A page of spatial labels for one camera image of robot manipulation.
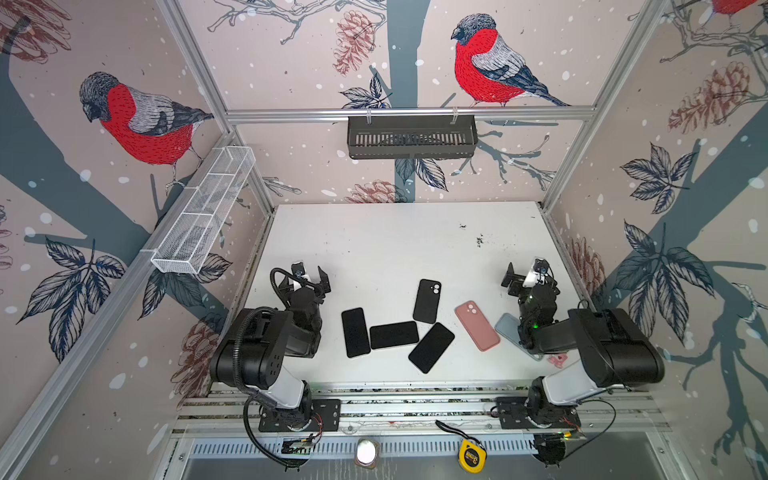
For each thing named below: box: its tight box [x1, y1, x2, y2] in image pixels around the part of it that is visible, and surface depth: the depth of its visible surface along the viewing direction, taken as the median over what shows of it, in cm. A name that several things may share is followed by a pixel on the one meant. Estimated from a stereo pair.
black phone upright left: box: [341, 307, 371, 358], surface depth 90 cm
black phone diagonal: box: [408, 322, 455, 374], surface depth 87 cm
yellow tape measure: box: [435, 419, 488, 473], surface depth 68 cm
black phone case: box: [413, 278, 442, 324], surface depth 97 cm
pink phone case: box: [454, 300, 501, 352], surface depth 92 cm
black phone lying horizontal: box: [370, 321, 419, 349], surface depth 88 cm
